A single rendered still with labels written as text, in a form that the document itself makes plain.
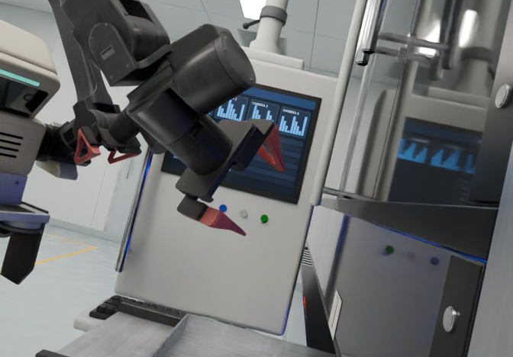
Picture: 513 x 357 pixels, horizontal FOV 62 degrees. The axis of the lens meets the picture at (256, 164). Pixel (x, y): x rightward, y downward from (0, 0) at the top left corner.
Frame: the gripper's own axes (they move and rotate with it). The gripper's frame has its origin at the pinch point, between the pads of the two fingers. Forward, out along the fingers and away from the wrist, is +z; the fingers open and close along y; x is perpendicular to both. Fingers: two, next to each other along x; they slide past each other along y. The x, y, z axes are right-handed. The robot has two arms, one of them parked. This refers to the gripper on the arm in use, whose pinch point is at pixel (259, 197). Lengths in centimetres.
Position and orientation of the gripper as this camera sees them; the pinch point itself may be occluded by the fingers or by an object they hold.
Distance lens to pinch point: 53.9
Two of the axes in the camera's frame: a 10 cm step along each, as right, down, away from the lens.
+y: 5.2, -8.0, 2.9
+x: -6.3, -1.3, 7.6
